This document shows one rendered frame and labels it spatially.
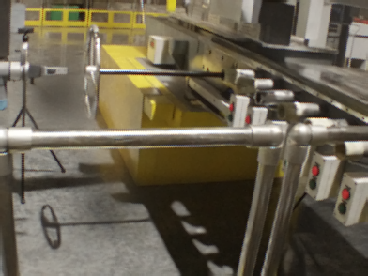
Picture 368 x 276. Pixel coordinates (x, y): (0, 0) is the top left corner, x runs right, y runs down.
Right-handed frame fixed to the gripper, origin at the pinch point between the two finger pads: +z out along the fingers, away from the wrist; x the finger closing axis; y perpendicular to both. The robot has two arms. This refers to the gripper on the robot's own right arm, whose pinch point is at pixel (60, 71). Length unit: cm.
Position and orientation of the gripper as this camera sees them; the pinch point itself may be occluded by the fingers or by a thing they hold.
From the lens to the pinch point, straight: 182.4
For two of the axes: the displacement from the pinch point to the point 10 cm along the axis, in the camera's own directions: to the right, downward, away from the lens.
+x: 3.4, 1.0, -9.3
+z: 9.4, -0.1, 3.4
